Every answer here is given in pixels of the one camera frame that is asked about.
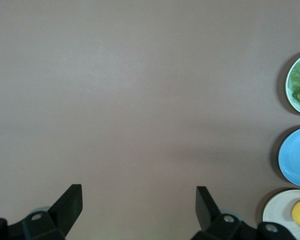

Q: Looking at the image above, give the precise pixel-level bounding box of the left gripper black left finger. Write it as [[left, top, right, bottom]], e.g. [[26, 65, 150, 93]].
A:
[[0, 183, 84, 240]]

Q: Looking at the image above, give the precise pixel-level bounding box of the beige round plate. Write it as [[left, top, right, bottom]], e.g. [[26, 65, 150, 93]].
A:
[[262, 189, 300, 240]]

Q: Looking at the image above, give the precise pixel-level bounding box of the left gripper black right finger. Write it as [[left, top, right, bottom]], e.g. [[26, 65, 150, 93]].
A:
[[195, 185, 297, 240]]

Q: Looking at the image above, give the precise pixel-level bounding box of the light green round plate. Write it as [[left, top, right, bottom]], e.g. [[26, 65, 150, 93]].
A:
[[285, 50, 300, 117]]

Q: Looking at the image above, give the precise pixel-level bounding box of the blue round plate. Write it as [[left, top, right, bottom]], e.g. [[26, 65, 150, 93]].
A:
[[278, 125, 300, 188]]

